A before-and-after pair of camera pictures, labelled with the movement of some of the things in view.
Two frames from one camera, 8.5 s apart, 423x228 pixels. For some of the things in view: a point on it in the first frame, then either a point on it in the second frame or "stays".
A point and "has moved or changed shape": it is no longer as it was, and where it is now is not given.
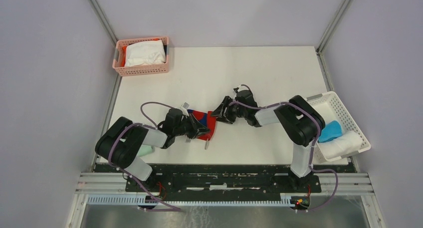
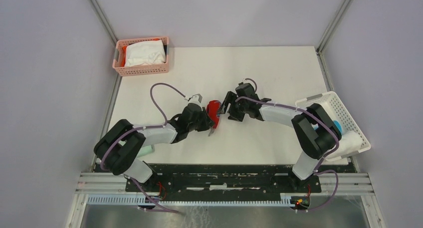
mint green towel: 144,150 stays
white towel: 346,142 stays
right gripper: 219,111 to 230,98
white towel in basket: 145,53 stays
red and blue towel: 207,120 has moved or changed shape
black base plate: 220,180 stays
